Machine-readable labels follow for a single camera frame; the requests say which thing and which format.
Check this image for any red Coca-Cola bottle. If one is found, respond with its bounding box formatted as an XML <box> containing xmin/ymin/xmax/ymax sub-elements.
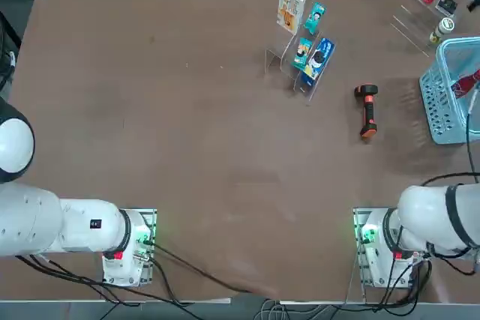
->
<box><xmin>451</xmin><ymin>69</ymin><xmax>480</xmax><ymax>96</ymax></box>

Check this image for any thick black cable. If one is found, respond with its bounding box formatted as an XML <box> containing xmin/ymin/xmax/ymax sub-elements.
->
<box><xmin>149</xmin><ymin>241</ymin><xmax>263</xmax><ymax>297</ymax></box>

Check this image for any green white lidded jar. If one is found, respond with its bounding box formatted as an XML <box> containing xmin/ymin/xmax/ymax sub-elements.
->
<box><xmin>429</xmin><ymin>17</ymin><xmax>455</xmax><ymax>46</ymax></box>

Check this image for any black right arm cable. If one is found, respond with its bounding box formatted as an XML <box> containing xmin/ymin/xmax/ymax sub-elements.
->
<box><xmin>419</xmin><ymin>87</ymin><xmax>480</xmax><ymax>187</ymax></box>

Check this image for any light blue shopping basket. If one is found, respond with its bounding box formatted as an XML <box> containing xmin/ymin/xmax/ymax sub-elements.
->
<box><xmin>418</xmin><ymin>37</ymin><xmax>480</xmax><ymax>145</ymax></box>

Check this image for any black right base cable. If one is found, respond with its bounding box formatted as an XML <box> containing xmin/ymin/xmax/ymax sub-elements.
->
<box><xmin>370</xmin><ymin>256</ymin><xmax>434</xmax><ymax>317</ymax></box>

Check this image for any white cookie box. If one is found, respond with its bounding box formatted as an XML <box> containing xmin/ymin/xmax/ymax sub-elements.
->
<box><xmin>276</xmin><ymin>0</ymin><xmax>308</xmax><ymax>35</ymax></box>

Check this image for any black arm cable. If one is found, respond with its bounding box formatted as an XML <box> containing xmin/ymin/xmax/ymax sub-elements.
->
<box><xmin>14</xmin><ymin>254</ymin><xmax>196</xmax><ymax>308</ymax></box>
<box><xmin>419</xmin><ymin>87</ymin><xmax>480</xmax><ymax>187</ymax></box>

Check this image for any teal cartoon snack packet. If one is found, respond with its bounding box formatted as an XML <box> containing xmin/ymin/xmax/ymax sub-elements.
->
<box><xmin>303</xmin><ymin>1</ymin><xmax>327</xmax><ymax>34</ymax></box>
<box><xmin>292</xmin><ymin>37</ymin><xmax>314</xmax><ymax>70</ymax></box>

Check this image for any small black box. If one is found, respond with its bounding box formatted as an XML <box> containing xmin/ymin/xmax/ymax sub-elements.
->
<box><xmin>435</xmin><ymin>0</ymin><xmax>458</xmax><ymax>16</ymax></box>

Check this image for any blue Oreo cookie box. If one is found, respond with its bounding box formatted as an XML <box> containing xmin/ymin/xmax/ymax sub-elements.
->
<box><xmin>300</xmin><ymin>37</ymin><xmax>336</xmax><ymax>88</ymax></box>

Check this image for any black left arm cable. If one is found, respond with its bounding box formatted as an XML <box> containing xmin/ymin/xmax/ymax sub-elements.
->
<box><xmin>14</xmin><ymin>254</ymin><xmax>196</xmax><ymax>308</ymax></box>

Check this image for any clear acrylic stepped shelf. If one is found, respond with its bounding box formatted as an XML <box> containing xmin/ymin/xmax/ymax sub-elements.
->
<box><xmin>389</xmin><ymin>0</ymin><xmax>480</xmax><ymax>58</ymax></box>
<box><xmin>264</xmin><ymin>0</ymin><xmax>337</xmax><ymax>106</ymax></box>

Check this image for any orange black barcode scanner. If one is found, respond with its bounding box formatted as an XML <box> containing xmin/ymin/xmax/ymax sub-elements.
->
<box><xmin>354</xmin><ymin>84</ymin><xmax>379</xmax><ymax>142</ymax></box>

